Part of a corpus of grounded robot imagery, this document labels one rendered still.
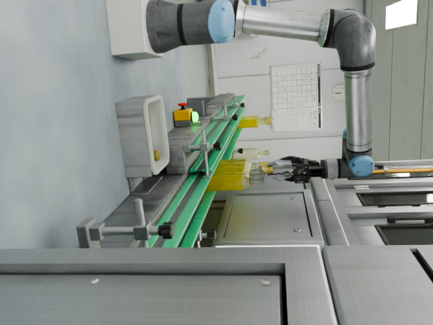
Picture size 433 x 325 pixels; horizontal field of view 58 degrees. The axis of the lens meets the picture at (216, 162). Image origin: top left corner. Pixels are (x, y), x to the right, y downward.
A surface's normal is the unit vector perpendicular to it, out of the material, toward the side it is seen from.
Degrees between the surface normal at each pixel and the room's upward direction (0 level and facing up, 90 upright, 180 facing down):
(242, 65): 90
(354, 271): 90
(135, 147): 90
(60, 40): 0
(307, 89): 90
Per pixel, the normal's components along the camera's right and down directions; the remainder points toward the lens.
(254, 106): -0.14, 0.27
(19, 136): 0.99, -0.04
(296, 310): -0.08, -0.96
